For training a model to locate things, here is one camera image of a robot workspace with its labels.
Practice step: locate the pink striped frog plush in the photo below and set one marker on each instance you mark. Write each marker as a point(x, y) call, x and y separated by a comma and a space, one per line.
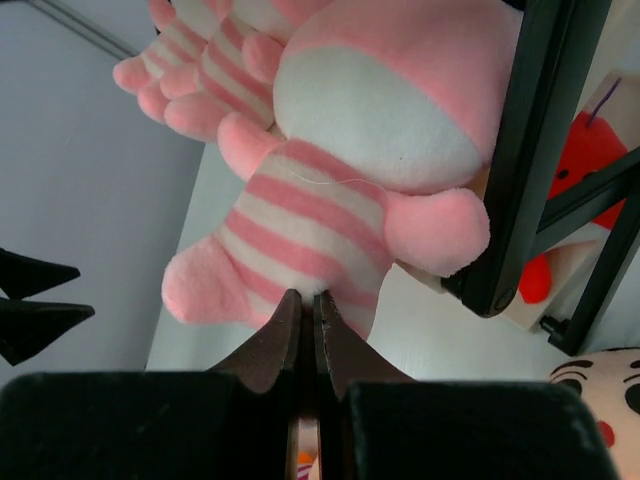
point(184, 27)
point(386, 111)
point(235, 71)

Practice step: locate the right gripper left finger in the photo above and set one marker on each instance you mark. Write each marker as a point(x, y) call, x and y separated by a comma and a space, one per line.
point(233, 421)

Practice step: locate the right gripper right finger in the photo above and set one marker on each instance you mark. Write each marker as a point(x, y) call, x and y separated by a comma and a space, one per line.
point(375, 422)

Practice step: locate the boy doll near shelf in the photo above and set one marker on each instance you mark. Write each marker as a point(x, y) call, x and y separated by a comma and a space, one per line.
point(608, 383)

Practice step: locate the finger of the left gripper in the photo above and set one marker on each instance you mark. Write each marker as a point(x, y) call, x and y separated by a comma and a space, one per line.
point(28, 327)
point(23, 277)

